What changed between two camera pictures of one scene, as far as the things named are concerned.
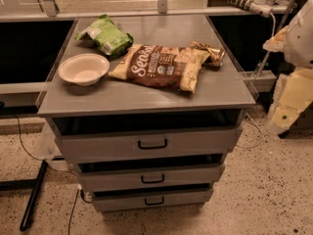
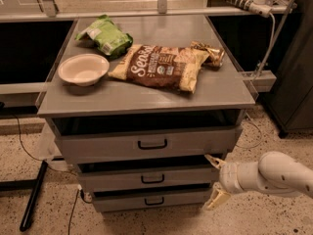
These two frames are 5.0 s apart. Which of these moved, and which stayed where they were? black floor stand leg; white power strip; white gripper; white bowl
Moved: white gripper
Stayed: black floor stand leg; white bowl; white power strip
